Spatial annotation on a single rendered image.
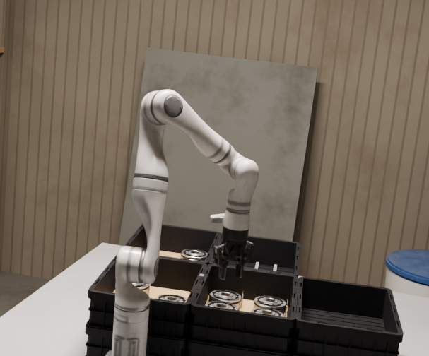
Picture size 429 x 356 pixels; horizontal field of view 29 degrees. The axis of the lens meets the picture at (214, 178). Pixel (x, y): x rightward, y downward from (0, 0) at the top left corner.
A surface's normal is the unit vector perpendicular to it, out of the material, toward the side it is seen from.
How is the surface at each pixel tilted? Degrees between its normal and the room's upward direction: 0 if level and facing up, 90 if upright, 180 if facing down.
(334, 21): 90
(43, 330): 0
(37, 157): 90
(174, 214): 79
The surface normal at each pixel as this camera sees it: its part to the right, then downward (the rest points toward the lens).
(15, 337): 0.11, -0.97
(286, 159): -0.20, -0.01
